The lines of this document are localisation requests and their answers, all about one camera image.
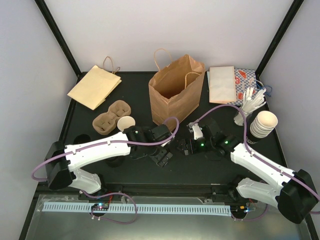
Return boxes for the brown kraft paper bag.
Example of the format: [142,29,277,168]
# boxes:
[148,54,206,125]

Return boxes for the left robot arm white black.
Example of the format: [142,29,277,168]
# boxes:
[45,124,173,200]

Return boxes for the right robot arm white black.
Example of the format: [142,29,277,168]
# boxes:
[181,120,319,224]

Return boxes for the black lid stack left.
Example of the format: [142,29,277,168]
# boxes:
[104,156,125,168]

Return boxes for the stacked pulp cup carriers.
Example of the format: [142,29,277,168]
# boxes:
[92,100,131,136]

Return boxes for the white paper bag brown trim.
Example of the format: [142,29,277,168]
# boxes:
[208,66,236,103]

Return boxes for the bundle of white straws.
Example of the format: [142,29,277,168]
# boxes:
[233,87,267,126]

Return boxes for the stack of white paper cups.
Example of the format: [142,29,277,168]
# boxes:
[246,110,278,145]

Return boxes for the blue checkered paper bag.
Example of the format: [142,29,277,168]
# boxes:
[231,68,272,106]

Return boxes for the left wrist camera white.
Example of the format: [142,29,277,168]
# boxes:
[160,137,175,147]

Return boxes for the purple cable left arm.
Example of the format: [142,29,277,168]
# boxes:
[31,116,180,225]

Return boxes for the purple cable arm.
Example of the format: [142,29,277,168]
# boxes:
[31,116,180,225]
[194,104,320,223]

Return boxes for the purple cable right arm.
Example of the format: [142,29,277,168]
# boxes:
[194,104,320,223]

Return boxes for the light blue cable duct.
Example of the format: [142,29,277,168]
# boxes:
[42,202,232,217]

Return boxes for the tan paper bag with handles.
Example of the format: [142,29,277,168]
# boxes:
[67,65,122,110]

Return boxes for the black frame post right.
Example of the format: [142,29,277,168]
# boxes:
[255,0,304,79]

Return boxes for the black frame post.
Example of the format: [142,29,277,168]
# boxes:
[255,0,304,79]
[33,0,82,78]

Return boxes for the black frame post left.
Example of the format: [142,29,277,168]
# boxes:
[33,0,82,78]

